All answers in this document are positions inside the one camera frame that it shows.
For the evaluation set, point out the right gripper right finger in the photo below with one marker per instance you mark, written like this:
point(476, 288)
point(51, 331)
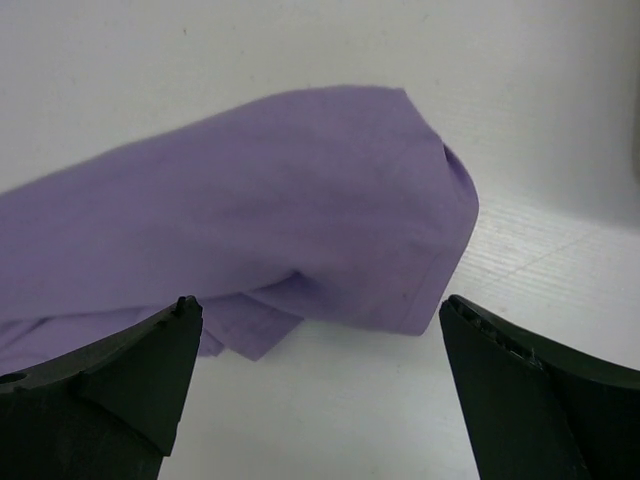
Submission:
point(537, 409)

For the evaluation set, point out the lilac cloth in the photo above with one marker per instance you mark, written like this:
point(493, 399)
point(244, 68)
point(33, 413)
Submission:
point(336, 204)

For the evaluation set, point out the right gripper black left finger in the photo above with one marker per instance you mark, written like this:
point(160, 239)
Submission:
point(109, 410)

